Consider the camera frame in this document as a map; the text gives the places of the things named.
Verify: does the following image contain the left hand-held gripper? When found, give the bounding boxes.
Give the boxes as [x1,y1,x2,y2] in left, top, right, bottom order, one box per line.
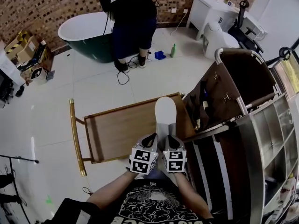
[128,133,160,175]

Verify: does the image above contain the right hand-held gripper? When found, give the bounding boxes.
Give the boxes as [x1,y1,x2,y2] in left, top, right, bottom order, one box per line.
[162,134,188,174]

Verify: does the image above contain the wooden cart with gold frame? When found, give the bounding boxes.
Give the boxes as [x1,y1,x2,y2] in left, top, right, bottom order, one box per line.
[68,91,196,177]

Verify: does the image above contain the white slipper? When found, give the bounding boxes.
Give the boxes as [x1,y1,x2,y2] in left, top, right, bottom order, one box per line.
[155,96,178,140]

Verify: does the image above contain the metal shelving unit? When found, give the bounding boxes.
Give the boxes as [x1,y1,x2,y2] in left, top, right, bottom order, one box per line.
[182,46,299,224]

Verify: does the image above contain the person's left forearm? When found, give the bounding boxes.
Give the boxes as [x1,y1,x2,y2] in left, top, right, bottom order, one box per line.
[87,170,141,210]

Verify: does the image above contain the person's right forearm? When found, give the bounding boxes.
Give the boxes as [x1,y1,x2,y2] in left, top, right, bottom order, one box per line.
[173,171,214,219]

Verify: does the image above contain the white vanity cabinet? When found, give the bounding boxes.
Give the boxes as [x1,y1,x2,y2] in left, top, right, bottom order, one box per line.
[186,0,242,41]

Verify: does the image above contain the person's blue jeans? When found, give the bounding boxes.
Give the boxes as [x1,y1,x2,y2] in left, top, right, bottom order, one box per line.
[146,170,174,182]

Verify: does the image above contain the person's black printed shirt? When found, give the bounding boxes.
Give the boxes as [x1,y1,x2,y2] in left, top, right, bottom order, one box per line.
[42,178,216,224]

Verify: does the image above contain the blue cloth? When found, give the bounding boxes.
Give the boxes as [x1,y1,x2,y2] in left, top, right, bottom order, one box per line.
[154,50,167,61]

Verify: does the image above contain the white toilet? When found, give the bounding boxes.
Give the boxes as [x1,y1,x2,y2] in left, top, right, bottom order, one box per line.
[201,21,241,61]

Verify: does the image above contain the black tripod stand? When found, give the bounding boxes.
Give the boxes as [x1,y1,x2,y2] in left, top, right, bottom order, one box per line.
[0,154,40,224]

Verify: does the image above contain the green and white bathtub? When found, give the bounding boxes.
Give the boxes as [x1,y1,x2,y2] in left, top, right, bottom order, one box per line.
[57,11,118,64]

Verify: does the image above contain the black office chair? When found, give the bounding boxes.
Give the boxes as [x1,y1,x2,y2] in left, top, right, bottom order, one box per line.
[227,0,266,54]

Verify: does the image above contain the stack of cardboard boxes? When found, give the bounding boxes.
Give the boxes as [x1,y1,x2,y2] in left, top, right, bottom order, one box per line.
[4,30,40,63]

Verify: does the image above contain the black floor cable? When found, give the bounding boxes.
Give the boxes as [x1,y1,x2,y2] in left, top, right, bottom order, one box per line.
[116,55,139,86]

